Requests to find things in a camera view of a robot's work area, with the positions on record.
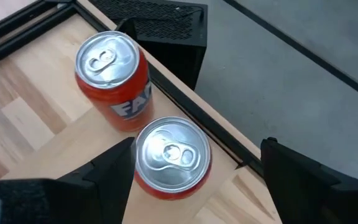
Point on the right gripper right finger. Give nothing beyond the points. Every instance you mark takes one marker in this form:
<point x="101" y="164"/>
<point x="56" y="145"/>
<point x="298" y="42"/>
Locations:
<point x="322" y="202"/>

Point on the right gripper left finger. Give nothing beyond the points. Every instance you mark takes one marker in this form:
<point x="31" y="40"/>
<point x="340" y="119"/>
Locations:
<point x="73" y="202"/>

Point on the red Fanta strawberry can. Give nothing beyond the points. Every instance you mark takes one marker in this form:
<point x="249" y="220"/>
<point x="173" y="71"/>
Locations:
<point x="172" y="152"/>
<point x="107" y="59"/>

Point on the wooden shelf black frame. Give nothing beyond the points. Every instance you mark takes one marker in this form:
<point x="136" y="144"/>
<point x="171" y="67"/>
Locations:
<point x="73" y="149"/>

